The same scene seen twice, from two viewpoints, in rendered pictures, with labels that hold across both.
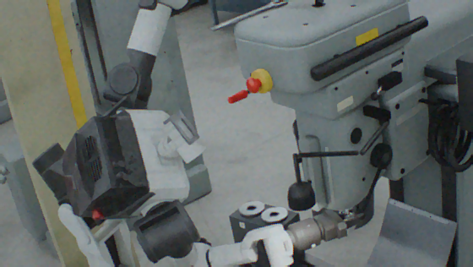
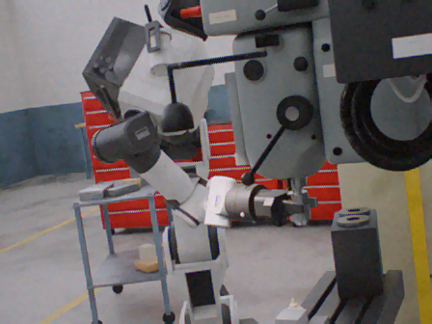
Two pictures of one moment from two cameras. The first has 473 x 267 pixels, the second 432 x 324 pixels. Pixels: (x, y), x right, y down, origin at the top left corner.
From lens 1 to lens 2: 1.95 m
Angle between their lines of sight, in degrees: 58
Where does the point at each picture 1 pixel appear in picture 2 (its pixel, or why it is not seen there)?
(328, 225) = (261, 196)
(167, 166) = (156, 79)
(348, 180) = (247, 128)
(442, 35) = not seen: outside the picture
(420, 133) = (383, 107)
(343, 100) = (219, 12)
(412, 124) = not seen: hidden behind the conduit
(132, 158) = (122, 60)
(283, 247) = (214, 202)
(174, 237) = (111, 136)
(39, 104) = not seen: hidden behind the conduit
